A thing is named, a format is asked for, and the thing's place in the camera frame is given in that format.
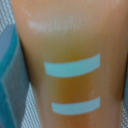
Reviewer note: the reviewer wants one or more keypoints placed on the yellow toy bread slice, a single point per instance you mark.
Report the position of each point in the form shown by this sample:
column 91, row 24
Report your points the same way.
column 76, row 54

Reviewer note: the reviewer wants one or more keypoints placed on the teal padded gripper finger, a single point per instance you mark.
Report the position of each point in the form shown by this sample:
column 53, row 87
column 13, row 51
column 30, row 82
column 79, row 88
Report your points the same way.
column 14, row 82

